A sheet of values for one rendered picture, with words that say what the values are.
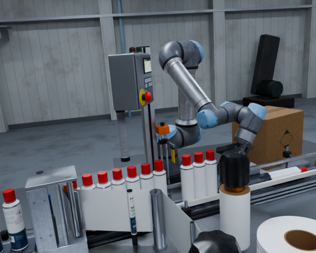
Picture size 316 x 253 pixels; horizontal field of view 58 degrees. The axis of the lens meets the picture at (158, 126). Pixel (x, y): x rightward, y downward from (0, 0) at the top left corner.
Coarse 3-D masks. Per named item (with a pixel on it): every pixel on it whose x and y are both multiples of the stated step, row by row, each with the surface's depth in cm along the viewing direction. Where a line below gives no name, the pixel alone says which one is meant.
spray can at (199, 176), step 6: (198, 156) 108; (198, 162) 109; (198, 168) 108; (204, 168) 109; (198, 174) 109; (204, 174) 110; (198, 180) 110; (204, 180) 110; (198, 186) 110; (204, 186) 111; (198, 192) 111; (204, 192) 111
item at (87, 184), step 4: (84, 176) 95; (88, 176) 95; (84, 180) 95; (88, 180) 95; (84, 184) 96; (88, 184) 96; (92, 184) 97; (84, 188) 96; (88, 188) 95; (92, 188) 96
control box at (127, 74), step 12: (108, 60) 95; (120, 60) 94; (132, 60) 93; (120, 72) 95; (132, 72) 94; (120, 84) 96; (132, 84) 95; (144, 84) 101; (120, 96) 97; (132, 96) 96; (120, 108) 98; (132, 108) 97
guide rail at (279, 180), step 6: (294, 174) 124; (300, 174) 124; (306, 174) 125; (312, 174) 126; (270, 180) 120; (276, 180) 120; (282, 180) 121; (288, 180) 122; (252, 186) 116; (258, 186) 117; (264, 186) 118; (198, 198) 110; (204, 198) 109; (210, 198) 110; (216, 198) 111; (180, 204) 106; (192, 204) 108
